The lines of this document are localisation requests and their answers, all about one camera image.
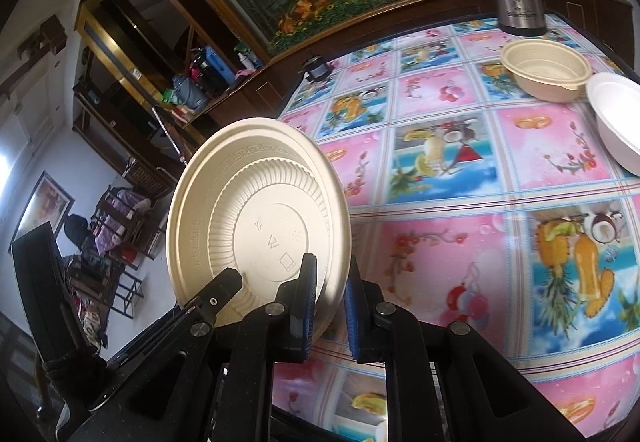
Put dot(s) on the wooden chair with purple cloth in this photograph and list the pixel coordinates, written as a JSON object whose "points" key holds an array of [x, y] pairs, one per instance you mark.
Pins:
{"points": [[125, 209]]}

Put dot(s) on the framed wall picture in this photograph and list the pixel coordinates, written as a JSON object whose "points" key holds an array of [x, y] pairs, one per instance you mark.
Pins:
{"points": [[42, 207]]}

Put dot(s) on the dark wooden wall cabinet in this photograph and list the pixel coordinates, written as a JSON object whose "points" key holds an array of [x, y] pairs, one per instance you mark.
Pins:
{"points": [[400, 15]]}

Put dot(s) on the person's left hand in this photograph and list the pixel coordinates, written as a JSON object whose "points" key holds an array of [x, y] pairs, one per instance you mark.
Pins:
{"points": [[77, 372]]}

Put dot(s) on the small white bottle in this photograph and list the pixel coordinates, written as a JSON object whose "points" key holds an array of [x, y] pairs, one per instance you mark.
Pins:
{"points": [[245, 60]]}

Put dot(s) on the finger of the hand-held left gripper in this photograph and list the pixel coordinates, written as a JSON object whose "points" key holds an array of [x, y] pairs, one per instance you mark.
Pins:
{"points": [[220, 289]]}

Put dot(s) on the small black jar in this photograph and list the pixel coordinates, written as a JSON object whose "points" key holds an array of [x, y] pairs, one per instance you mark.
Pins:
{"points": [[317, 67]]}

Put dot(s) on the dark wooden chair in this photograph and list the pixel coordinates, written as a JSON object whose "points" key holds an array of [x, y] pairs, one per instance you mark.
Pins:
{"points": [[112, 282]]}

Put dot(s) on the white foam bowl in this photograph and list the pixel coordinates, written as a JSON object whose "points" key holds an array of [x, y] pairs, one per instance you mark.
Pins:
{"points": [[620, 122]]}

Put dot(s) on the beige plastic bowl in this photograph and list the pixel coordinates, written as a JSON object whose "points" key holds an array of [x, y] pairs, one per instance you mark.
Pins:
{"points": [[260, 202], [540, 87]]}

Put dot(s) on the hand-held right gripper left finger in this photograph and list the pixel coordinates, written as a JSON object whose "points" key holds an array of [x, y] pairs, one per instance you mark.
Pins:
{"points": [[307, 307]]}

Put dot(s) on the grey blue jug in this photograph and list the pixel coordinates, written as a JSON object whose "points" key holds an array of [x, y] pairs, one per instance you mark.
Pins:
{"points": [[189, 93]]}

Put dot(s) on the black flask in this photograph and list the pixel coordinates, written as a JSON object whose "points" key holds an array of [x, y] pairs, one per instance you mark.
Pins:
{"points": [[204, 72]]}

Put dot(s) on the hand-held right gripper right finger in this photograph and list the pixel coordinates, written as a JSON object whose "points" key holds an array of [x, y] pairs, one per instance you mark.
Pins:
{"points": [[356, 312]]}

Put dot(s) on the fruit print tablecloth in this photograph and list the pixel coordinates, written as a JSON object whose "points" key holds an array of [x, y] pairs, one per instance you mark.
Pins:
{"points": [[450, 232]]}

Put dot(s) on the blue plastic container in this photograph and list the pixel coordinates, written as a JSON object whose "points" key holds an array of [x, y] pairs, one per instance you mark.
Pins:
{"points": [[219, 65]]}

